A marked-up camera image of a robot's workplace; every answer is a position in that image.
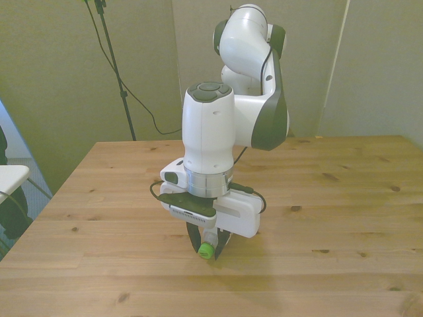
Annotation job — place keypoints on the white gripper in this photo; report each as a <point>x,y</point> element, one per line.
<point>236,214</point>

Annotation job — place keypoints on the clear water bottle green cap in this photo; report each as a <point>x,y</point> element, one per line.
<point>206,250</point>

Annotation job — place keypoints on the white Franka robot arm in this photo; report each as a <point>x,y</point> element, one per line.
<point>208,132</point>

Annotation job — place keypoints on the black tripod stand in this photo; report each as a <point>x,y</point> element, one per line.
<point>123,94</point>

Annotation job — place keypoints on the white chair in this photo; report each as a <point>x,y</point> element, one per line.
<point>11,176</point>

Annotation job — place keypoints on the light grey leaning board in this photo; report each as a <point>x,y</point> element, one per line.
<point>24,142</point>

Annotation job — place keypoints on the grey wrist camera black mount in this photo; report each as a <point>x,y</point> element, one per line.
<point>191,214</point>

